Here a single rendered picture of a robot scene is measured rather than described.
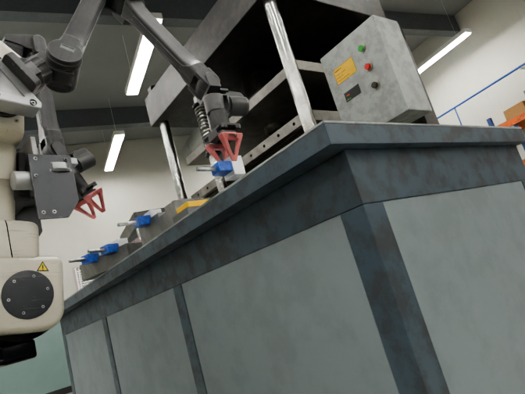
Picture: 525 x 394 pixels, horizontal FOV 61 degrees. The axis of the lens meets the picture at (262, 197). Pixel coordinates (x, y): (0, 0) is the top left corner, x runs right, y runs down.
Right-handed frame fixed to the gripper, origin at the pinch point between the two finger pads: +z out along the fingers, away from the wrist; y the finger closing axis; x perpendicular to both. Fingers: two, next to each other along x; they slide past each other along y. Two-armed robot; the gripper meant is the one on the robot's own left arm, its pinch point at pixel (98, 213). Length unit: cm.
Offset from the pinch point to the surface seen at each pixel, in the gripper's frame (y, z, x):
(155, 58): 319, -158, -423
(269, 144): -10, 15, -89
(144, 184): 579, -21, -479
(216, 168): -54, 8, -2
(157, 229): -29.4, 13.8, 5.8
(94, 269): 5.1, 14.6, 10.1
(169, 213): -38.8, 11.7, 6.5
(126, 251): -12.7, 14.9, 7.5
